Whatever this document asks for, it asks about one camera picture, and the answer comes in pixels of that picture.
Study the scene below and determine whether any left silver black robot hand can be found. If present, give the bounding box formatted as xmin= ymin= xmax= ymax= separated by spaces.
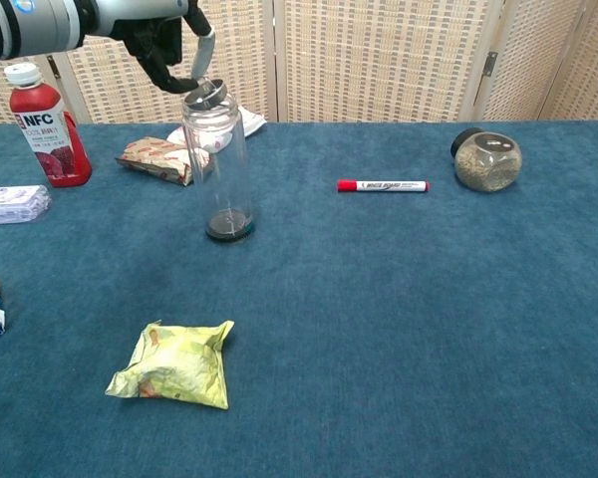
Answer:
xmin=95 ymin=0 xmax=216 ymax=96

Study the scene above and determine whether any clear glass jar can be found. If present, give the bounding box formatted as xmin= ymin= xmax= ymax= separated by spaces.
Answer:
xmin=180 ymin=92 xmax=256 ymax=245

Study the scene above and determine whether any brown red snack package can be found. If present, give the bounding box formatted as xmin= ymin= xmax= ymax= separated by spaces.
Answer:
xmin=115 ymin=136 xmax=215 ymax=187

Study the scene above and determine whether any white red paper bag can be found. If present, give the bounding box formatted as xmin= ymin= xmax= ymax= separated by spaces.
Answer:
xmin=166 ymin=110 xmax=268 ymax=153

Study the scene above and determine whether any red NFC juice bottle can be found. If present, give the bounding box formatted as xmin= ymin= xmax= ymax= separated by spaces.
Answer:
xmin=3 ymin=63 xmax=94 ymax=189

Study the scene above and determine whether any clear purple tissue pack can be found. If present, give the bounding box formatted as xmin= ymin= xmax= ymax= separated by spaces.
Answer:
xmin=0 ymin=184 xmax=53 ymax=227

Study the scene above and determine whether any woven folding screen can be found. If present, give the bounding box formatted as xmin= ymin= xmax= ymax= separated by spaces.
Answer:
xmin=0 ymin=0 xmax=598 ymax=128

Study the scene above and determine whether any red whiteboard marker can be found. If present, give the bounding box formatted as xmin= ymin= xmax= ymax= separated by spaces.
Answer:
xmin=336 ymin=178 xmax=432 ymax=194

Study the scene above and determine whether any yellow green snack bag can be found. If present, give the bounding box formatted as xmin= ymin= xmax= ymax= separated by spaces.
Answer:
xmin=105 ymin=320 xmax=235 ymax=411

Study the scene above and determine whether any blue carpet table cloth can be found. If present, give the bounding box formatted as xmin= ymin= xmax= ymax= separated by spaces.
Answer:
xmin=0 ymin=119 xmax=598 ymax=478

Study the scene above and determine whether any glass spice jar black lid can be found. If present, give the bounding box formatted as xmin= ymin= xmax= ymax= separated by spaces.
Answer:
xmin=449 ymin=126 xmax=523 ymax=194

